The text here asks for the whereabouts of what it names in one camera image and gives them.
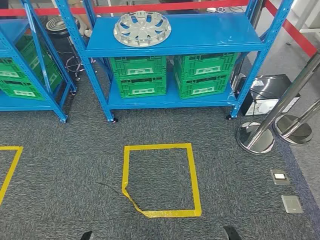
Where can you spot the black cardboard box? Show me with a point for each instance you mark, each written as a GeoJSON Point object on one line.
{"type": "Point", "coordinates": [269, 87]}

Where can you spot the black robot foot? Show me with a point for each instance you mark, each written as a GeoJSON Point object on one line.
{"type": "Point", "coordinates": [87, 236]}
{"type": "Point", "coordinates": [231, 234]}

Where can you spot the black robot left foot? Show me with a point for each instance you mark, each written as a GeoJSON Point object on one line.
{"type": "Point", "coordinates": [87, 236]}

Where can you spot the plain silver floor socket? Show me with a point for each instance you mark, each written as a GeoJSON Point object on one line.
{"type": "Point", "coordinates": [292, 204]}

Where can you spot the blue metal shelf rack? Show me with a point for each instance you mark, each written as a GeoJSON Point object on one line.
{"type": "Point", "coordinates": [12, 30]}
{"type": "Point", "coordinates": [187, 33]}

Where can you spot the black round stool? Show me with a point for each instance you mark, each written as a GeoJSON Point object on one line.
{"type": "Point", "coordinates": [60, 26]}

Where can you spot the white power strip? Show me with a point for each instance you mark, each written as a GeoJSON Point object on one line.
{"type": "Point", "coordinates": [211, 10]}

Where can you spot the chrome stanchion post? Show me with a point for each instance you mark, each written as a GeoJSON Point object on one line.
{"type": "Point", "coordinates": [300, 132]}
{"type": "Point", "coordinates": [255, 139]}

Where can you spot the person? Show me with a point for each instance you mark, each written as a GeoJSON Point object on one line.
{"type": "Point", "coordinates": [80, 20]}

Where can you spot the black robot right foot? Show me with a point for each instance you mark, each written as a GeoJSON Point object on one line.
{"type": "Point", "coordinates": [231, 234]}

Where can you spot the red barrier belt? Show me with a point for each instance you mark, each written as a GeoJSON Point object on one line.
{"type": "Point", "coordinates": [149, 7]}
{"type": "Point", "coordinates": [290, 28]}

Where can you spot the yellow floor tape square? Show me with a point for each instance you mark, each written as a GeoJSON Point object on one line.
{"type": "Point", "coordinates": [10, 148]}

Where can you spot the silver plastic wheel hubcap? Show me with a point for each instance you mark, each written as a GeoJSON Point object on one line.
{"type": "Point", "coordinates": [142, 30]}

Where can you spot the floor socket with white centre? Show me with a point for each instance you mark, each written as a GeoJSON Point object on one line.
{"type": "Point", "coordinates": [280, 177]}

